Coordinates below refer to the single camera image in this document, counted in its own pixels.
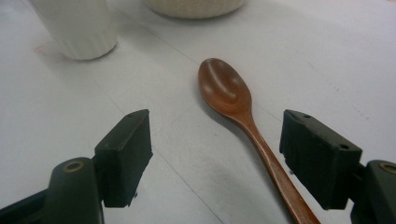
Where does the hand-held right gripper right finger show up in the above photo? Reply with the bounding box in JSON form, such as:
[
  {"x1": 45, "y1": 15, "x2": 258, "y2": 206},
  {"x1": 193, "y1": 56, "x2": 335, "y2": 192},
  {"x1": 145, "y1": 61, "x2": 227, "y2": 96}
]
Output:
[{"x1": 278, "y1": 108, "x2": 363, "y2": 211}]

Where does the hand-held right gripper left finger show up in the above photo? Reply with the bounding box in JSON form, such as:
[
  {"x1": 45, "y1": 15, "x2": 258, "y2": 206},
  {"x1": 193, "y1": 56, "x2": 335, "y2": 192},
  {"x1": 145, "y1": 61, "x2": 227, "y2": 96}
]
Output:
[{"x1": 93, "y1": 108, "x2": 154, "y2": 209}]

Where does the brown wooden spoon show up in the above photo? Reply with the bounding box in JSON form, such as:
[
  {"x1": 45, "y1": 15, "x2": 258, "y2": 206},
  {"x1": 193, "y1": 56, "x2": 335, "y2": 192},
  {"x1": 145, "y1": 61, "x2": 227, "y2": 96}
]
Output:
[{"x1": 197, "y1": 57, "x2": 322, "y2": 224}]

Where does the cream container with clear lid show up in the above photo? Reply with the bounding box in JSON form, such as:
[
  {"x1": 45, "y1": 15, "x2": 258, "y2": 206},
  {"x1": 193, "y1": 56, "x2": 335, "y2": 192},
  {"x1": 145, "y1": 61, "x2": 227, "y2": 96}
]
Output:
[{"x1": 143, "y1": 0, "x2": 250, "y2": 20}]

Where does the white ribbed cup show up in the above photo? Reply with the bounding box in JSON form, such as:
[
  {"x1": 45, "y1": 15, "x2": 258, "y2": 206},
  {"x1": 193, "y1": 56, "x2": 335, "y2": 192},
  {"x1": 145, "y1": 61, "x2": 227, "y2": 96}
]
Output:
[{"x1": 29, "y1": 0, "x2": 120, "y2": 62}]

